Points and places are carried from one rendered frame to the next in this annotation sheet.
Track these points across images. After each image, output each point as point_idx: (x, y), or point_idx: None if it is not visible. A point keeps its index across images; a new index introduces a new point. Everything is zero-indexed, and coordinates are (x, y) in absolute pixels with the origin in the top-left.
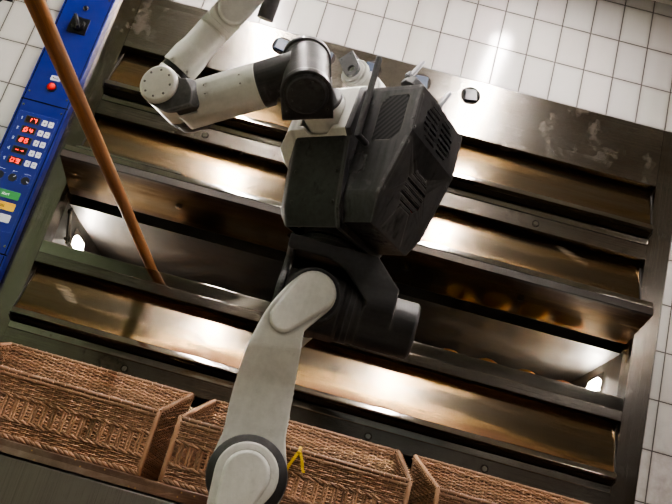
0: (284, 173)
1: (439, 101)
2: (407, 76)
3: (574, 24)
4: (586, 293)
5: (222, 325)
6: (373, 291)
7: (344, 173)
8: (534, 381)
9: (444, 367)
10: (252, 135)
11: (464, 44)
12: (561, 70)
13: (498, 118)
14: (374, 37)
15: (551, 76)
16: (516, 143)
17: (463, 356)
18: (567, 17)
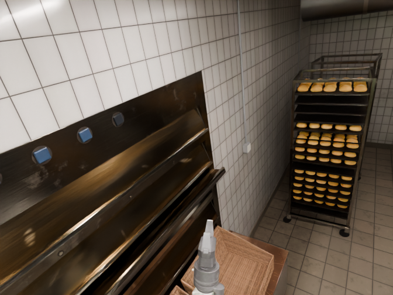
0: (40, 275)
1: (207, 229)
2: (207, 254)
3: (142, 19)
4: (211, 185)
5: None
6: None
7: None
8: (193, 215)
9: (171, 246)
10: None
11: (92, 80)
12: (150, 64)
13: (138, 122)
14: (19, 124)
15: (148, 72)
16: (151, 130)
17: (175, 235)
18: (137, 14)
